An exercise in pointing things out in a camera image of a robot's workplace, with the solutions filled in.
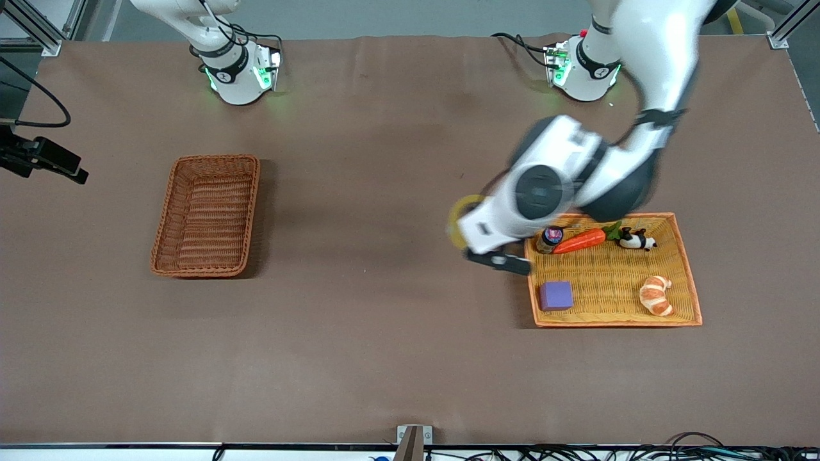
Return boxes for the black base cable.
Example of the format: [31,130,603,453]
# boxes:
[490,31,553,69]
[227,24,284,53]

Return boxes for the small jar blue lid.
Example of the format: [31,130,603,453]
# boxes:
[536,225,565,255]

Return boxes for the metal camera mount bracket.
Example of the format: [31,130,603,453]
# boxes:
[397,425,434,461]

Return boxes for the clear yellowish tape roll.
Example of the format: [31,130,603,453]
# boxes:
[447,194,486,250]

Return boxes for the purple cube block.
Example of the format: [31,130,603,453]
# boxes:
[539,280,575,312]

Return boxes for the black left base cable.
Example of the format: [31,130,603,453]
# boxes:
[490,31,553,69]

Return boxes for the tangled black floor cables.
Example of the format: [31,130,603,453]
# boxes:
[442,432,820,461]

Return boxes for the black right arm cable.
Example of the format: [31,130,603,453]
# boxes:
[0,56,72,128]

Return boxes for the orange wicker tray basket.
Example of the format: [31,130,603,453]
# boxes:
[524,212,703,328]

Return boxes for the black white panda toy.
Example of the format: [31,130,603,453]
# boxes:
[618,227,659,252]

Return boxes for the toy croissant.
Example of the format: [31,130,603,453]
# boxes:
[639,275,675,318]

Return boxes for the orange toy carrot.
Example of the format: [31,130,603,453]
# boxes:
[552,222,623,255]

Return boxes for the brown wicker basket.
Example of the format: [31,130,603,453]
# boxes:
[150,154,261,279]

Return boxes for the black right base cable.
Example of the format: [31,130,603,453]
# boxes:
[227,24,284,53]

